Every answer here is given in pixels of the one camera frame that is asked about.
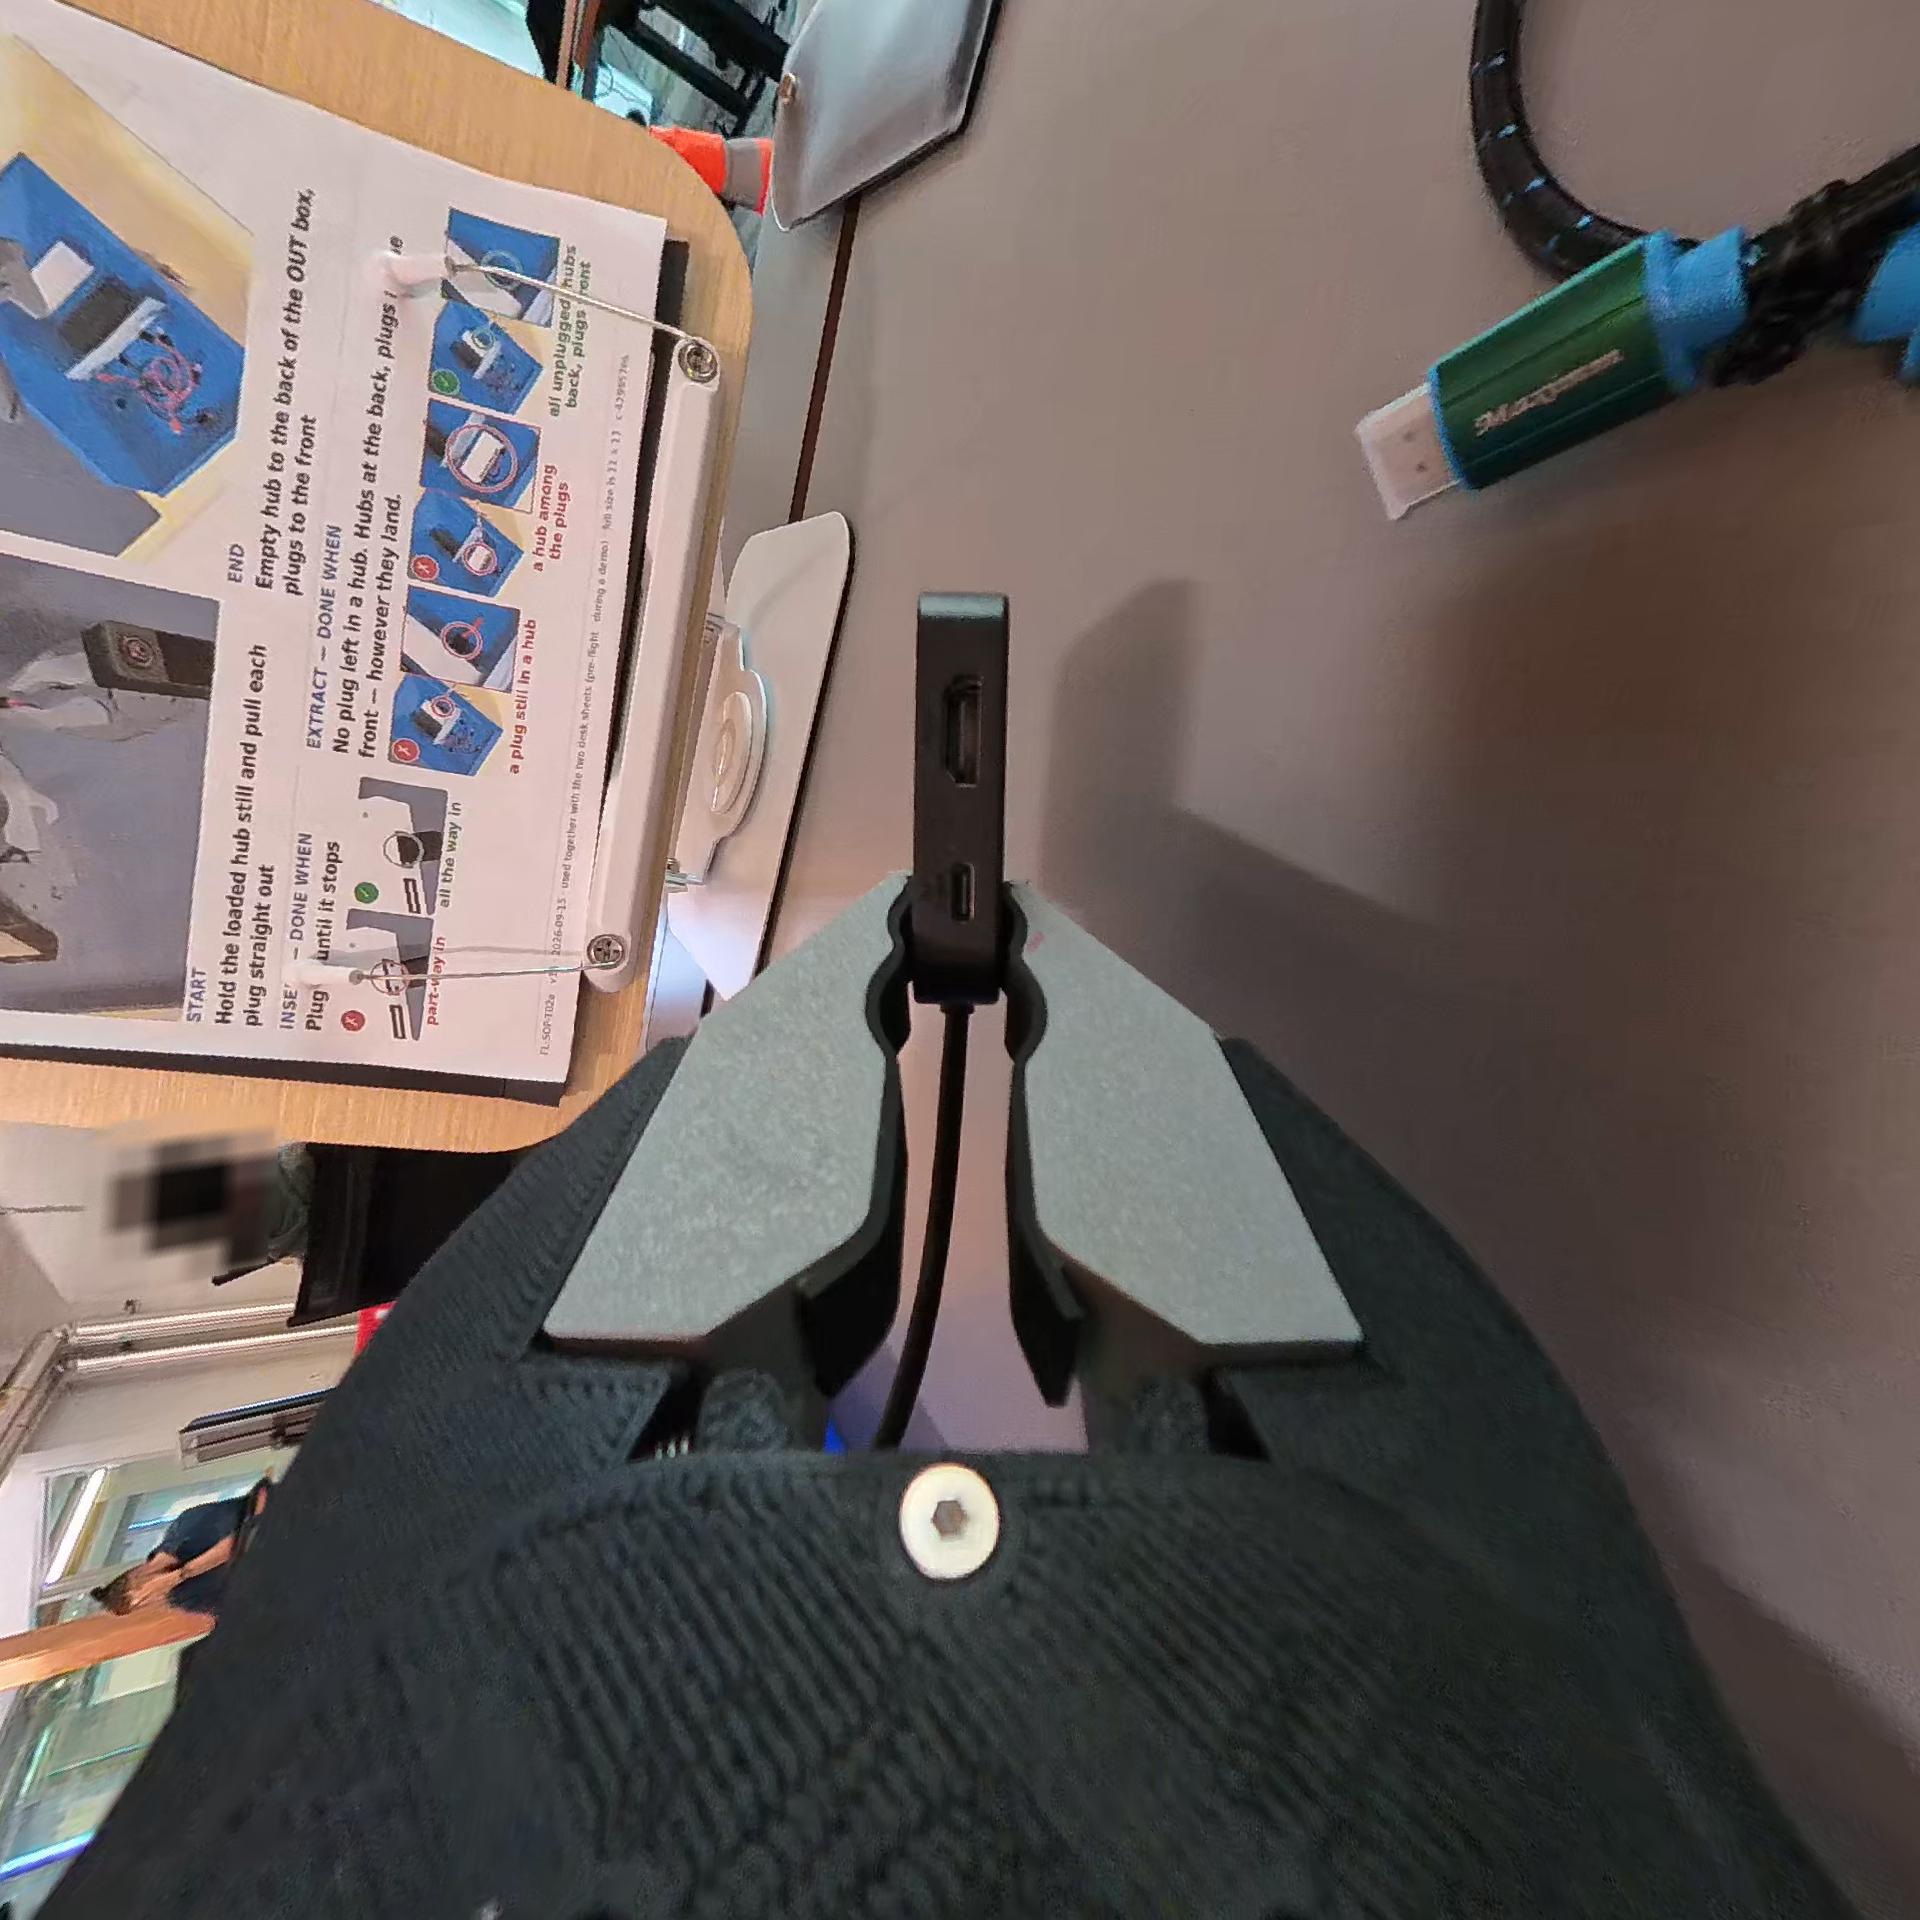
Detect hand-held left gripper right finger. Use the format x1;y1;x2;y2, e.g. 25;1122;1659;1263
999;882;1369;1412

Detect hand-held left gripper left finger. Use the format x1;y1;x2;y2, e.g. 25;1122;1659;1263
537;870;912;1399

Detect black hub with thin cable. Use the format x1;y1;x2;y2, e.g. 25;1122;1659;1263
872;593;1014;1454

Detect black braided cable green plugs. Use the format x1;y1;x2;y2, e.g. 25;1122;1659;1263
1357;0;1920;526

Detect printed instruction sheet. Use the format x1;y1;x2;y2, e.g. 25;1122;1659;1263
0;0;666;1092

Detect orange traffic cone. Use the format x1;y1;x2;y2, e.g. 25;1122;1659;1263
652;124;775;214

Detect silver grey pouch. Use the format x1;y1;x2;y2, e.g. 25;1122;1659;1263
760;0;999;236

